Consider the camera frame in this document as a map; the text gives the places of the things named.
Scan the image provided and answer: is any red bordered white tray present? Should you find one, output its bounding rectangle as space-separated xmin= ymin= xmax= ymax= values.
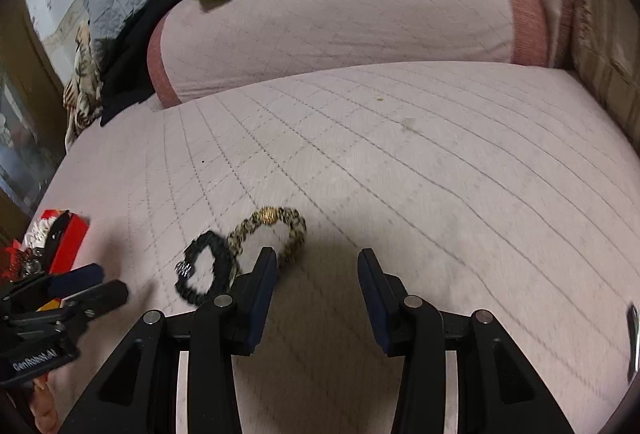
xmin=1 ymin=209 xmax=89 ymax=284

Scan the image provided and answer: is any left hand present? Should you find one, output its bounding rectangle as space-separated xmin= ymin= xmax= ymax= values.
xmin=29 ymin=376 xmax=61 ymax=434

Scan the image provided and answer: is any black beaded hair tie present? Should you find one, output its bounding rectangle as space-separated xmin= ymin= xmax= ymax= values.
xmin=173 ymin=229 xmax=241 ymax=308

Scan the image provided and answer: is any pink quilted bolster pillow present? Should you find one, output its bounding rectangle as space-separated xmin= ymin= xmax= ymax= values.
xmin=146 ymin=0 xmax=549 ymax=107

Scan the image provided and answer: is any stained glass wooden door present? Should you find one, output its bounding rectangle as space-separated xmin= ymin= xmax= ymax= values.
xmin=1 ymin=0 xmax=66 ymax=243

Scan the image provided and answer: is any red sequin scrunchie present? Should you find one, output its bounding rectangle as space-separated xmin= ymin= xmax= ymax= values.
xmin=1 ymin=247 xmax=40 ymax=281

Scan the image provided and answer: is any beige striped cushion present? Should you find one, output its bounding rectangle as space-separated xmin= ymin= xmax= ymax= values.
xmin=572 ymin=0 xmax=639 ymax=147

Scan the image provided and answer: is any brown leaf patterned cloth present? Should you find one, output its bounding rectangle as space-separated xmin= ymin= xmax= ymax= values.
xmin=63 ymin=20 xmax=103 ymax=153

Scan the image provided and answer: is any white patterned scrunchie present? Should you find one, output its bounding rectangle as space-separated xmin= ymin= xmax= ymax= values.
xmin=23 ymin=217 xmax=56 ymax=249

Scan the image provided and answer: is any leopard print hair tie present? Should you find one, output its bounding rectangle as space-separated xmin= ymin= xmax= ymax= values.
xmin=226 ymin=205 xmax=308 ymax=274

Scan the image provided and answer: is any pink quilted bedspread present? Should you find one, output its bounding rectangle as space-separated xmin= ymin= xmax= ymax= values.
xmin=42 ymin=63 xmax=639 ymax=433

